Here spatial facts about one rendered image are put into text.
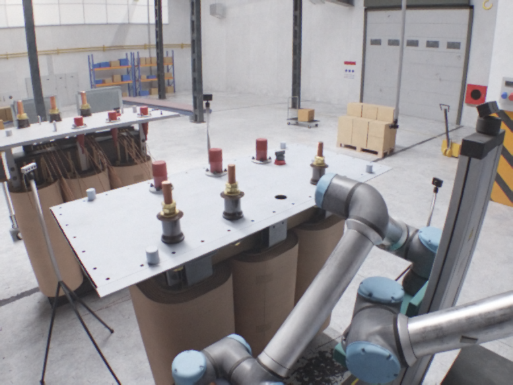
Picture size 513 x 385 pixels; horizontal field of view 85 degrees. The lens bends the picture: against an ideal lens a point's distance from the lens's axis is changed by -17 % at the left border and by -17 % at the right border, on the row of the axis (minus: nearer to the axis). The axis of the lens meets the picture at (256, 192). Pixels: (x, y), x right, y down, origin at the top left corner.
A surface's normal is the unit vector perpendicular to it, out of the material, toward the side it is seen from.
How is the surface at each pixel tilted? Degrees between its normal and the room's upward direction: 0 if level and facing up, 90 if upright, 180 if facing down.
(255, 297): 90
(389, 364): 93
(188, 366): 5
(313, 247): 90
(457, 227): 90
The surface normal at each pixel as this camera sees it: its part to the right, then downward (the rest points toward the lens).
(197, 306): 0.68, 0.28
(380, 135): -0.70, 0.27
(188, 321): 0.48, 0.33
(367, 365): -0.41, 0.38
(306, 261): -0.18, 0.37
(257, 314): 0.11, 0.37
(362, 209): -0.55, -0.55
